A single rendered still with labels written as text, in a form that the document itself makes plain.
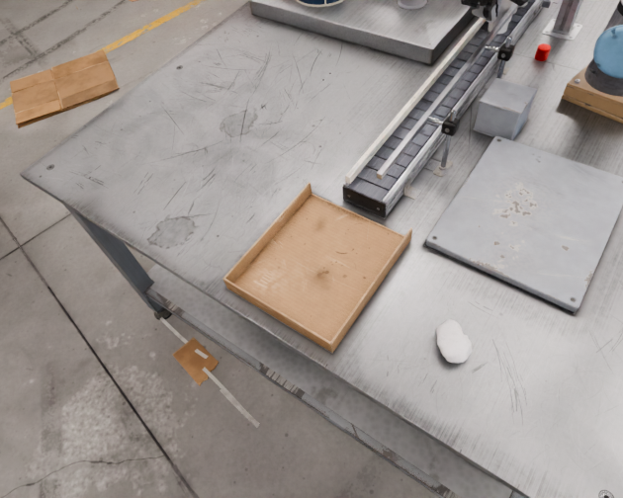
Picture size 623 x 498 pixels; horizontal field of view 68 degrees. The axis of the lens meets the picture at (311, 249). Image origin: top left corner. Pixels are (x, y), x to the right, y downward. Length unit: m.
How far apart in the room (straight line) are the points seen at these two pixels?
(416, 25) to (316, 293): 0.91
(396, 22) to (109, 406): 1.63
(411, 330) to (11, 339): 1.78
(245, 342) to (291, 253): 0.66
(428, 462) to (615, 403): 0.65
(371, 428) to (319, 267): 0.64
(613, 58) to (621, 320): 0.52
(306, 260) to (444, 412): 0.39
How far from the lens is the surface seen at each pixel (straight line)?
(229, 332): 1.61
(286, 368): 1.52
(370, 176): 1.04
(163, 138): 1.34
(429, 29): 1.51
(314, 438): 1.68
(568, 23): 1.62
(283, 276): 0.95
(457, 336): 0.86
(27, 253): 2.53
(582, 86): 1.36
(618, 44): 1.15
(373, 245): 0.97
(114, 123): 1.46
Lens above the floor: 1.63
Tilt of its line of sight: 54 degrees down
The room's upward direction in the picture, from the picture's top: 10 degrees counter-clockwise
